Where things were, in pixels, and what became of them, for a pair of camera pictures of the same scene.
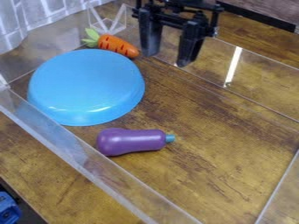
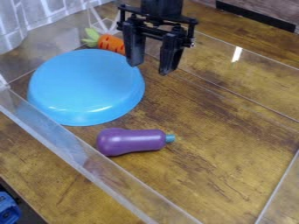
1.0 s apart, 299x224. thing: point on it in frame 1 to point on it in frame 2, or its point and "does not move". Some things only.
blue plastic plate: [85, 87] does not move
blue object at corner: [10, 214] does not move
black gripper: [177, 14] to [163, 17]
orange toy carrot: [111, 43] does not move
